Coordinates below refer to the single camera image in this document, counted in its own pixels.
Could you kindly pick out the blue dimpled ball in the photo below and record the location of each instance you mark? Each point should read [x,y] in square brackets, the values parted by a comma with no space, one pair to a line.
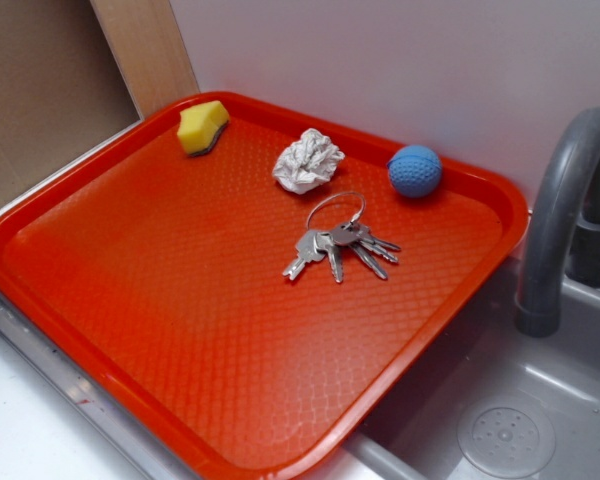
[415,171]

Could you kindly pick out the silver key far left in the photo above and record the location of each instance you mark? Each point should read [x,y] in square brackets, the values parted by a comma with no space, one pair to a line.
[306,253]

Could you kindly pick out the sink drain strainer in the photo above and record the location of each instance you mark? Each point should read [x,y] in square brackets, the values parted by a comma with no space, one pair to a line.
[506,437]

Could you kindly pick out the brown cardboard panel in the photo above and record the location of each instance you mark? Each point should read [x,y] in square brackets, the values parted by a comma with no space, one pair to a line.
[61,92]

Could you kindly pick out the orange plastic tray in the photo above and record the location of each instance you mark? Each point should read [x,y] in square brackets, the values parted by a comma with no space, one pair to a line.
[161,276]

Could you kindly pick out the silver key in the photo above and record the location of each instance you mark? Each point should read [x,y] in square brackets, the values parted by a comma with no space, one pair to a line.
[306,253]
[345,236]
[374,244]
[334,255]

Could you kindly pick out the crumpled white paper ball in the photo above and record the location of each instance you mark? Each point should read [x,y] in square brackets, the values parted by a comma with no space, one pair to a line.
[307,163]

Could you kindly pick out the silver key right lower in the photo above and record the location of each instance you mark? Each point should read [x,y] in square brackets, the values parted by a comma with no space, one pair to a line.
[345,236]

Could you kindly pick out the silver key right upper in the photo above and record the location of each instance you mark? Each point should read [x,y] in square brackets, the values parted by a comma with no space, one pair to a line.
[374,244]

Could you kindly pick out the silver key centre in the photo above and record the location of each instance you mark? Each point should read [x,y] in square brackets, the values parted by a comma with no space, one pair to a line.
[334,255]

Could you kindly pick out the grey plastic sink basin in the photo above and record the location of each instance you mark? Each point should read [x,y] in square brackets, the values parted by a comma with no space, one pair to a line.
[412,432]

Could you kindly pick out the yellow sponge with green pad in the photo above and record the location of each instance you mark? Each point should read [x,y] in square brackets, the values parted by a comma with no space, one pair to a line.
[200,127]

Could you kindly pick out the wooden board strip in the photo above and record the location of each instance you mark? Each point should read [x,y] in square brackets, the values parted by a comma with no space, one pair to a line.
[149,51]

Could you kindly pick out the grey plastic faucet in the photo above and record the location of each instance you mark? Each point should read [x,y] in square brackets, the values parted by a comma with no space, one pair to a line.
[563,238]

